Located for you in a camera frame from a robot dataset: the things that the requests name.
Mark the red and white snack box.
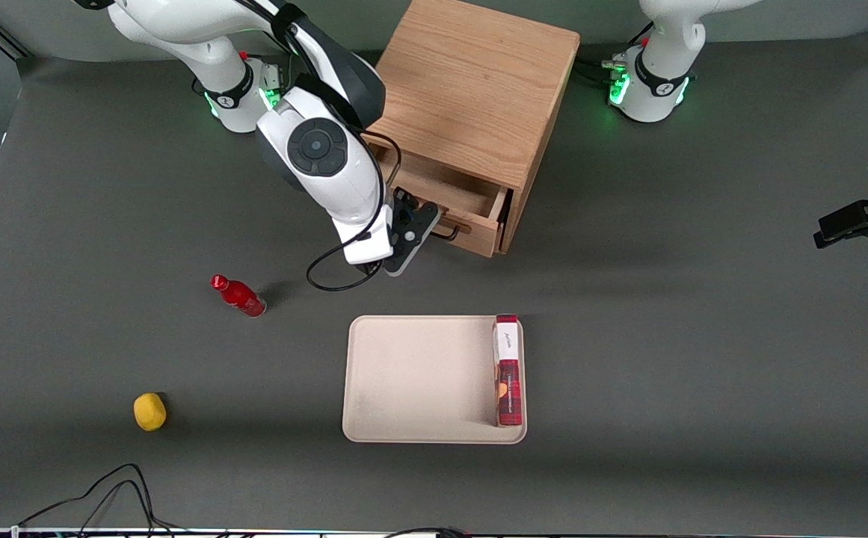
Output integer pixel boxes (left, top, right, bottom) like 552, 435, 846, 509
493, 314, 524, 427

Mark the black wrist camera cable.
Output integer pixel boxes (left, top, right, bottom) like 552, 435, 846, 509
305, 131, 404, 293

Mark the beige rectangular tray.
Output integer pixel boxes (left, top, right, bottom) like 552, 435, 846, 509
342, 315, 528, 445

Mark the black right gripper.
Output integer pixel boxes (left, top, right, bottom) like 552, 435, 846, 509
391, 187, 424, 225

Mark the black cable pair on floor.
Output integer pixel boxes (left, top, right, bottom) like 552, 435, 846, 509
19, 463, 188, 536

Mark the dark metal frame strut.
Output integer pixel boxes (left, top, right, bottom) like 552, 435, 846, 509
0, 0, 31, 61

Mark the yellow lemon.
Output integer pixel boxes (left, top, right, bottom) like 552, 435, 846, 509
133, 392, 167, 433

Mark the short black edge cable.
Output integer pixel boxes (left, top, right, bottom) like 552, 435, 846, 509
385, 527, 473, 538

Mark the small red bottle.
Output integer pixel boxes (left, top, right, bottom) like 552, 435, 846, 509
211, 274, 268, 318

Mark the oak wooden drawer cabinet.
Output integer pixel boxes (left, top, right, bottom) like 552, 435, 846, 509
363, 0, 581, 256

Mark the black left arm base cable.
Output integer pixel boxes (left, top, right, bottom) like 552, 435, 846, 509
574, 22, 655, 84

